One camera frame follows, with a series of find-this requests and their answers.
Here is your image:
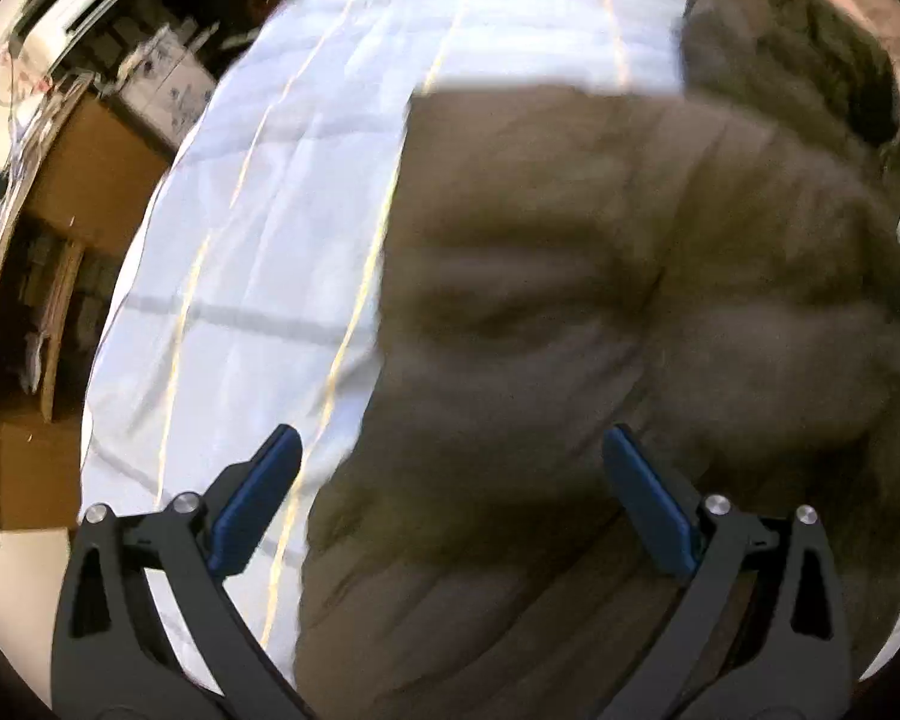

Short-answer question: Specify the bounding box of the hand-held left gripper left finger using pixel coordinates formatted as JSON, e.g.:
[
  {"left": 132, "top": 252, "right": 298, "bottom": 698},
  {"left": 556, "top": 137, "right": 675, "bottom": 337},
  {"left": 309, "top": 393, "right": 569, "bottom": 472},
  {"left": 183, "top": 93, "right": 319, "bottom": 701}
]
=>
[{"left": 51, "top": 424, "right": 317, "bottom": 720}]

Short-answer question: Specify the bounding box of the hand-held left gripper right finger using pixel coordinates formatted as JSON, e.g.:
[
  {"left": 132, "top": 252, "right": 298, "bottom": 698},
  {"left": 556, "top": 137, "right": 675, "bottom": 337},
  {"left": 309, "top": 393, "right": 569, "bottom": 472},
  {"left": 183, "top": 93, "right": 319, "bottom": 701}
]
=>
[{"left": 591, "top": 424, "right": 853, "bottom": 720}]

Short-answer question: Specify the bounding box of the brown puffer jacket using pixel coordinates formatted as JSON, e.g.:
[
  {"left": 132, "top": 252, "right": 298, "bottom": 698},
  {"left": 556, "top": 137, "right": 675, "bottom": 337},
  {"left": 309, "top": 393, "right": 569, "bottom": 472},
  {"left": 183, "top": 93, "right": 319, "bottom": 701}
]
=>
[{"left": 292, "top": 0, "right": 900, "bottom": 720}]

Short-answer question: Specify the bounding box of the large cardboard box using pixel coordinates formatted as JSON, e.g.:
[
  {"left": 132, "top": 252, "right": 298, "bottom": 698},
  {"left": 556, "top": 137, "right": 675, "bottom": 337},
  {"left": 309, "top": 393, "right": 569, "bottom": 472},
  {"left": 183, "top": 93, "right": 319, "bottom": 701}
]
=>
[{"left": 0, "top": 405, "right": 85, "bottom": 533}]

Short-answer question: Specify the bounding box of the white striped bed sheet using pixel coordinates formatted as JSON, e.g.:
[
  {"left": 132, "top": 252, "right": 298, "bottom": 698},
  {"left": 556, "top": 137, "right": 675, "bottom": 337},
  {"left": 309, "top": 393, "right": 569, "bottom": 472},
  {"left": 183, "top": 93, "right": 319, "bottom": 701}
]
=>
[{"left": 79, "top": 0, "right": 710, "bottom": 698}]

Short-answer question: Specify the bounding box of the brown cardboard box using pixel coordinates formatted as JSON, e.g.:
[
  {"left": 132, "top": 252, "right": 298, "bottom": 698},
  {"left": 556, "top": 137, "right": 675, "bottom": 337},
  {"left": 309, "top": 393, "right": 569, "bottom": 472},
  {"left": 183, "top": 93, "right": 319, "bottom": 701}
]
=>
[{"left": 24, "top": 94, "right": 172, "bottom": 260}]

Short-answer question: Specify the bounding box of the white printed storage box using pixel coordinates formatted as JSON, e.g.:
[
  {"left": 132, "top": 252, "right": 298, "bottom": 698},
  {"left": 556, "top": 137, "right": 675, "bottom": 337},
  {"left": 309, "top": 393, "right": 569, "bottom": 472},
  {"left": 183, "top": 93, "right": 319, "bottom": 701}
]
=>
[{"left": 116, "top": 26, "right": 218, "bottom": 151}]

